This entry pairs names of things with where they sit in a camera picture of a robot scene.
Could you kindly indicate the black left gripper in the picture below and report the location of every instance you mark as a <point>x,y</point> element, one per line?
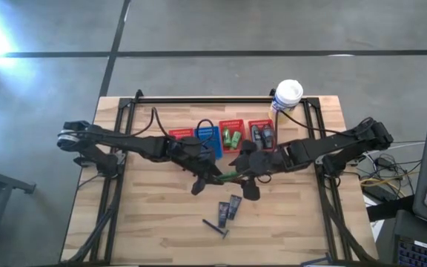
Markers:
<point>198,159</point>

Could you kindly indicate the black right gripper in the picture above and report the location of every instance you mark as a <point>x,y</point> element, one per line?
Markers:
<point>267,163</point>

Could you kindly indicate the green travel bottle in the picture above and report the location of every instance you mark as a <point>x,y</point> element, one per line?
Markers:
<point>236,139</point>
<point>227,137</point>
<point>228,177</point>

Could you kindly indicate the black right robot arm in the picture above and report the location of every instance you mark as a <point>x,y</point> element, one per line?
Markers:
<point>328,142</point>

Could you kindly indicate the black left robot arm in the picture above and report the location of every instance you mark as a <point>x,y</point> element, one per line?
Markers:
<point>135,142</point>

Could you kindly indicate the red plastic basket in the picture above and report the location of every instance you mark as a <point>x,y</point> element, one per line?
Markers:
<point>180,132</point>
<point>261,122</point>
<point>235,124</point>

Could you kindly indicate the blue plastic basket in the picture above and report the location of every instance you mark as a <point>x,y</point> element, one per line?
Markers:
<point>216,138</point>

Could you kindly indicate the Lysol wipes canister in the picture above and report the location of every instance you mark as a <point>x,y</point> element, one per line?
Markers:
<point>287,94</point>

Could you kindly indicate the backlit computer keyboard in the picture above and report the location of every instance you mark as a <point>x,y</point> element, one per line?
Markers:
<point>421,256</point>

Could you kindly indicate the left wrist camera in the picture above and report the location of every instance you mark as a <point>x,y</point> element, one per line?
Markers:
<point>198,187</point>

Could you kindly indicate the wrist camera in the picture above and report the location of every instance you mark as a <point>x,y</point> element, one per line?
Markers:
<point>250,191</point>
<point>198,187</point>

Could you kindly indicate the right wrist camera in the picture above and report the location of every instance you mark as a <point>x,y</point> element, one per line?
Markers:
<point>250,191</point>

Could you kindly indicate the black aluminium rig frame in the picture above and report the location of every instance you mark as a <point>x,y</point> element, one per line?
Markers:
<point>217,100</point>

